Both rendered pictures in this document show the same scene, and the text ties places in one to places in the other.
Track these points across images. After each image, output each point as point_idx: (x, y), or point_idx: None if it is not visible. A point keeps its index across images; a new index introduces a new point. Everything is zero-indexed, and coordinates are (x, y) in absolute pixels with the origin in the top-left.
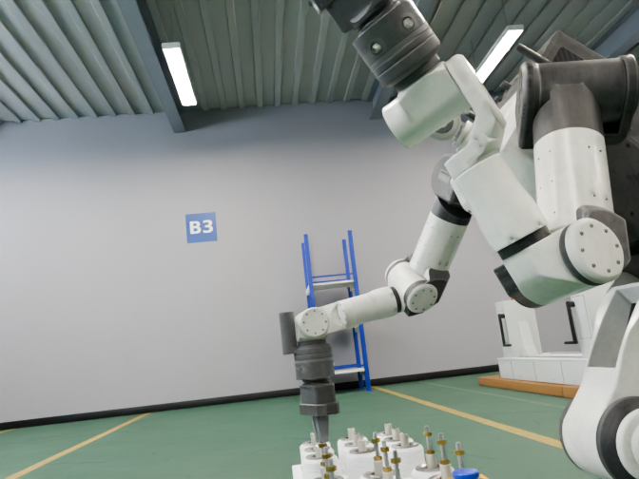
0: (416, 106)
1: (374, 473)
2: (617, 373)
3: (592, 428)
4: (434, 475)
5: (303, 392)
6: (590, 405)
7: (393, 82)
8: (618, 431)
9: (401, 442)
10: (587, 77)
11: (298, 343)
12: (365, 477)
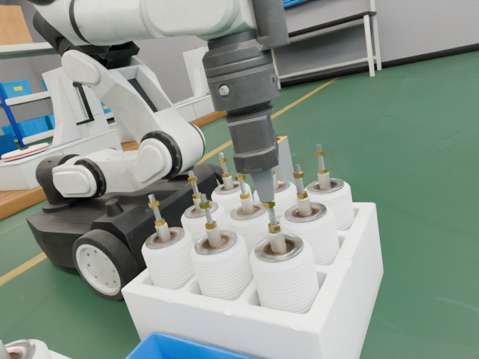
0: None
1: (216, 247)
2: (175, 108)
3: (196, 133)
4: (199, 215)
5: (269, 122)
6: (181, 127)
7: None
8: (199, 131)
9: (6, 356)
10: None
11: (257, 33)
12: (237, 238)
